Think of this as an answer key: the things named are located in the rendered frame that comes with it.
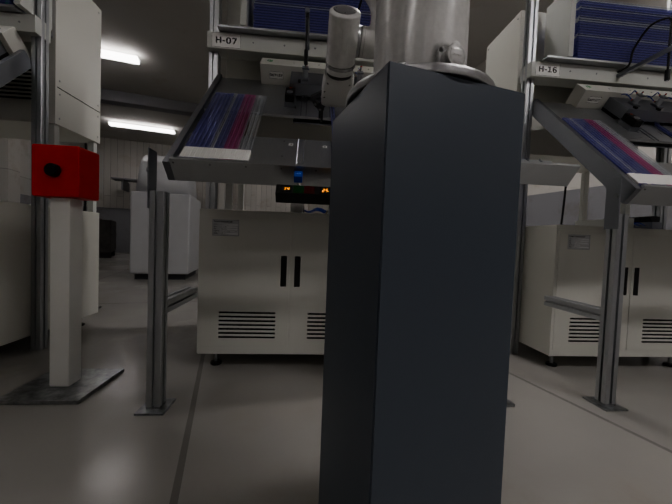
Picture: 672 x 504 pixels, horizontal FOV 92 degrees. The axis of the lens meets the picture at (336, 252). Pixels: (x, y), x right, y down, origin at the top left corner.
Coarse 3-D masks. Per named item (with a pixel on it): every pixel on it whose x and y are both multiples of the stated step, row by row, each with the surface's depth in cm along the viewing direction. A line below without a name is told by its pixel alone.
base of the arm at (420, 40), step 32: (384, 0) 40; (416, 0) 37; (448, 0) 37; (384, 32) 40; (416, 32) 37; (448, 32) 37; (384, 64) 40; (416, 64) 34; (448, 64) 34; (352, 96) 40
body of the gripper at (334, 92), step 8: (352, 72) 99; (328, 80) 97; (336, 80) 97; (344, 80) 97; (352, 80) 98; (328, 88) 99; (336, 88) 99; (344, 88) 99; (328, 96) 101; (336, 96) 101; (344, 96) 101; (328, 104) 103; (336, 104) 103; (344, 104) 104
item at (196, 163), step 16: (176, 160) 90; (192, 160) 90; (208, 160) 90; (224, 160) 91; (176, 176) 94; (192, 176) 94; (208, 176) 94; (224, 176) 94; (240, 176) 94; (256, 176) 95; (272, 176) 95; (288, 176) 95; (304, 176) 95; (320, 176) 95
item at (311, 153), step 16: (256, 144) 103; (272, 144) 104; (288, 144) 105; (304, 144) 105; (320, 144) 107; (256, 160) 97; (272, 160) 97; (288, 160) 98; (304, 160) 99; (320, 160) 100
